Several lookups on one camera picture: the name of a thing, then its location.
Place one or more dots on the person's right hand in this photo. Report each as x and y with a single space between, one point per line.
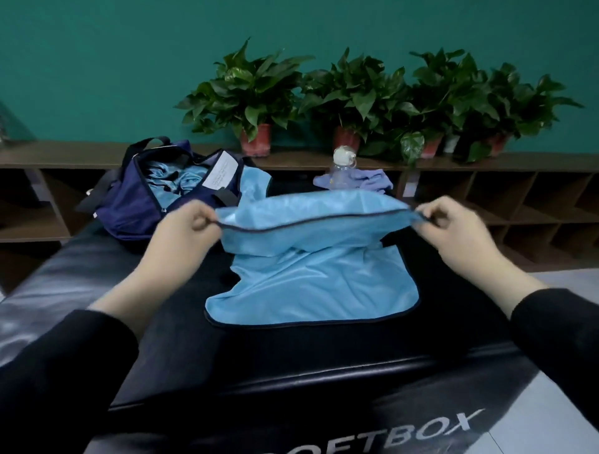
459 239

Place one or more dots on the person's left hand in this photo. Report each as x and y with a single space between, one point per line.
178 248

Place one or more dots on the navy blue bag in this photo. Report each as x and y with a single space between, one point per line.
122 210

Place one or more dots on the purple cloth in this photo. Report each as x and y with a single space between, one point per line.
370 178

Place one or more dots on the clear bottle silver cap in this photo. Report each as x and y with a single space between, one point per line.
343 166

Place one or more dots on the person's right forearm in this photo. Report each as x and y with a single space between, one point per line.
552 327

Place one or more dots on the person's left forearm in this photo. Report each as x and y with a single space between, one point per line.
65 365

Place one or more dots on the wooden shelf cabinet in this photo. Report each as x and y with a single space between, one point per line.
524 201

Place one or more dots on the black leather bench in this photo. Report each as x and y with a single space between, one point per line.
84 281

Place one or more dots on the green plant in white pot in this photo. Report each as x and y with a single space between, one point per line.
445 89

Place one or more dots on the green plant in red pot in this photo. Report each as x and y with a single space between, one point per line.
360 89
524 103
243 89

